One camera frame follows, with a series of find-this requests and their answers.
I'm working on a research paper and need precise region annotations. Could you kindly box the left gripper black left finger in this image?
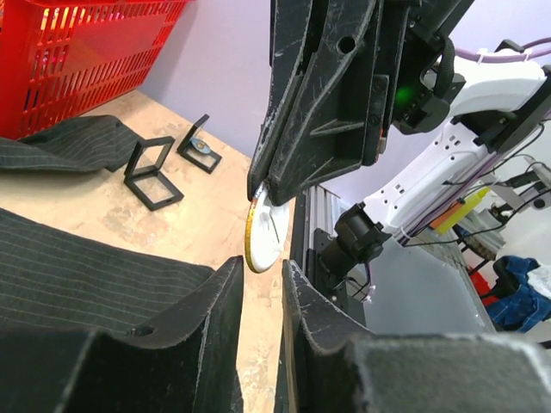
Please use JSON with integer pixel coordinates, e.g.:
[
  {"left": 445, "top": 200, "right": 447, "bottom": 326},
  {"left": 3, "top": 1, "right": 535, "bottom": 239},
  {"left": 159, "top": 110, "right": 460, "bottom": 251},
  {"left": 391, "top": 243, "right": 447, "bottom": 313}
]
[{"left": 1, "top": 256, "right": 244, "bottom": 412}]

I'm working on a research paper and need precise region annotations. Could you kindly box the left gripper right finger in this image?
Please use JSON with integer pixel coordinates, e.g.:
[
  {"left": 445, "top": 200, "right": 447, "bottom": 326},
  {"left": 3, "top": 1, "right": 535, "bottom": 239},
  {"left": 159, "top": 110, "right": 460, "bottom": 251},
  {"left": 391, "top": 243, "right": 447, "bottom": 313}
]
[{"left": 282, "top": 261, "right": 550, "bottom": 412}]

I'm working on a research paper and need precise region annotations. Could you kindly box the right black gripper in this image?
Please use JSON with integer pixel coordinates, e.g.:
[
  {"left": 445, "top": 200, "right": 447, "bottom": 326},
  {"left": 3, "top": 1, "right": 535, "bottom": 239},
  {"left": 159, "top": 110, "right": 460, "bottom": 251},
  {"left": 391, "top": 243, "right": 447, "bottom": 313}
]
[{"left": 247, "top": 0, "right": 467, "bottom": 205}]

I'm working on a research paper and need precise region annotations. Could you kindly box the round white yellow brooch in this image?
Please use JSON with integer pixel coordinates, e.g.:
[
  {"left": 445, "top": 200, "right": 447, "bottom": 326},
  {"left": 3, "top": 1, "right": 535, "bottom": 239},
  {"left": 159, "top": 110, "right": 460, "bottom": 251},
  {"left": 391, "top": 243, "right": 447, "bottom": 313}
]
[{"left": 245, "top": 182, "right": 290, "bottom": 274}]

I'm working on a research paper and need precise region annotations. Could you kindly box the black pinstriped button shirt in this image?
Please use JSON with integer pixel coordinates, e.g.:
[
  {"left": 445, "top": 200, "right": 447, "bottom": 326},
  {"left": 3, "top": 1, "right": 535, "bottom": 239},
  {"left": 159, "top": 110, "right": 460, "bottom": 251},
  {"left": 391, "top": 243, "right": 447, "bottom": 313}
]
[{"left": 1, "top": 115, "right": 213, "bottom": 335}]

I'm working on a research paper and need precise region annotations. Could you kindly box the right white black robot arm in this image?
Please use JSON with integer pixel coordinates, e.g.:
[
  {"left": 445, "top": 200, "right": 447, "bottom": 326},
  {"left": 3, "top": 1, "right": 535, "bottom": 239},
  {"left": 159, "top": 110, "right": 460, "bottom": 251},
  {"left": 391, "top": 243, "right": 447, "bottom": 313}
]
[{"left": 245, "top": 1, "right": 550, "bottom": 275}]

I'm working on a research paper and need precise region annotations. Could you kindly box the black framed brooch card right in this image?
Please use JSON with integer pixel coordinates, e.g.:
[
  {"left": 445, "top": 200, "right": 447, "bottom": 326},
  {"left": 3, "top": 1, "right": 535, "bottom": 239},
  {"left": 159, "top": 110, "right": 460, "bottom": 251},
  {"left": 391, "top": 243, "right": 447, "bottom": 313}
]
[{"left": 176, "top": 114, "right": 222, "bottom": 174}]

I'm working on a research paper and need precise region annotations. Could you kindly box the black framed brooch card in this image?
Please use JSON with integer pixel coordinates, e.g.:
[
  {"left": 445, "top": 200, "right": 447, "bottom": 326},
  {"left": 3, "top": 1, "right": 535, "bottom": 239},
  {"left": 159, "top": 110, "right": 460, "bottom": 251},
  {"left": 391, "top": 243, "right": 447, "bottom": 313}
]
[
  {"left": 176, "top": 114, "right": 222, "bottom": 174},
  {"left": 123, "top": 136, "right": 184, "bottom": 212}
]

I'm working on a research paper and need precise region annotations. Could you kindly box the black framed brooch card left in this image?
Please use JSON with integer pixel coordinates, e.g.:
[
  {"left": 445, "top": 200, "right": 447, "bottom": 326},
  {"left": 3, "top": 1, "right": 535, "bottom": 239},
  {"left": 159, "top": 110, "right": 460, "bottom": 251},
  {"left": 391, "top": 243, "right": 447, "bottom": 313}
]
[{"left": 123, "top": 136, "right": 184, "bottom": 212}]

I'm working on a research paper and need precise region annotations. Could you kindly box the yellow green marker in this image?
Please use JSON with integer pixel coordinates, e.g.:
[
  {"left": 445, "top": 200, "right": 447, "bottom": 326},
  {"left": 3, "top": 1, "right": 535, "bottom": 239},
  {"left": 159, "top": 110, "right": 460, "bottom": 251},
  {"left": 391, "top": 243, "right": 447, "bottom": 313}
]
[{"left": 430, "top": 187, "right": 490, "bottom": 234}]

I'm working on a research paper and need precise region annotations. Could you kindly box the blue cloth in background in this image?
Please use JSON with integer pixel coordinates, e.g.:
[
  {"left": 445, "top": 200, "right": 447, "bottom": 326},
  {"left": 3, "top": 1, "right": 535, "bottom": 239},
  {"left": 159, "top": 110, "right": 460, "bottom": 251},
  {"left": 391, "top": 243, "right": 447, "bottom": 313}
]
[{"left": 486, "top": 256, "right": 550, "bottom": 333}]

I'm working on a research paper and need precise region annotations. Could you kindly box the red plastic shopping basket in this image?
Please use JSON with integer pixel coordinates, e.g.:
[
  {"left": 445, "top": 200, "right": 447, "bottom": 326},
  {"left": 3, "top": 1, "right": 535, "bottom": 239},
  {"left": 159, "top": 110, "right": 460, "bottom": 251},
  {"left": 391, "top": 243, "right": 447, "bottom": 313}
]
[{"left": 1, "top": 0, "right": 187, "bottom": 139}]

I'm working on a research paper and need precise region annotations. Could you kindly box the aluminium frame rail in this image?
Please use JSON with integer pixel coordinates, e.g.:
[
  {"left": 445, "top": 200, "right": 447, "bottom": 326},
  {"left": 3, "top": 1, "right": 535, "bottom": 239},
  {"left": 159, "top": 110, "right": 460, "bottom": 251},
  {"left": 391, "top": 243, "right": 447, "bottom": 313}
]
[{"left": 290, "top": 184, "right": 367, "bottom": 328}]

